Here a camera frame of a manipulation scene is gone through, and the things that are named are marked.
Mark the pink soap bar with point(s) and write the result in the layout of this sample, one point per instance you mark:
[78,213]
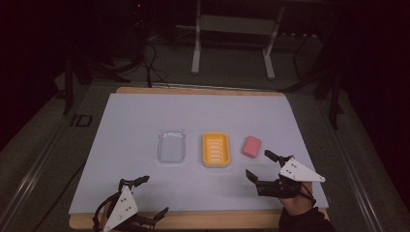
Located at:
[251,146]

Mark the white metal stand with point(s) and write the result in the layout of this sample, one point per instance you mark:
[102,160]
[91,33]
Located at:
[232,25]

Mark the wooden table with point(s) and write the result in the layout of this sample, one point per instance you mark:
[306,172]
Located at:
[209,219]

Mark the black tripod stand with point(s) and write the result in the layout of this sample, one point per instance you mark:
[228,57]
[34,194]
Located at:
[335,96]
[68,87]

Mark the metal floor rail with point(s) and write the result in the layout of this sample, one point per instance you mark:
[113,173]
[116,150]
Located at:
[29,180]
[357,180]

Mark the clear plastic container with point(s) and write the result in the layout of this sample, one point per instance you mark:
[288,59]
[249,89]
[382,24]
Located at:
[171,146]

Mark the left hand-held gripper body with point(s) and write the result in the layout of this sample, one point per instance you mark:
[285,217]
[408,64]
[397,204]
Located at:
[122,204]

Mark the person's right hand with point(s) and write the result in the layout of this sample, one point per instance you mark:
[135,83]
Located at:
[298,203]

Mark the white table sheet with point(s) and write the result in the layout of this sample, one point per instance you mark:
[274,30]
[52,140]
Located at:
[135,129]

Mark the person's left hand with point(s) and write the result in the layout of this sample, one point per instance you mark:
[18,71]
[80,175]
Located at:
[103,216]

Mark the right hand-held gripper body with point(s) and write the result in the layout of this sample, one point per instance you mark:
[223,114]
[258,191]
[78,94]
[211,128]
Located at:
[298,172]

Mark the yellow soap dish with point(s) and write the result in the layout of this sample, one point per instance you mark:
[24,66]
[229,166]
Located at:
[216,149]

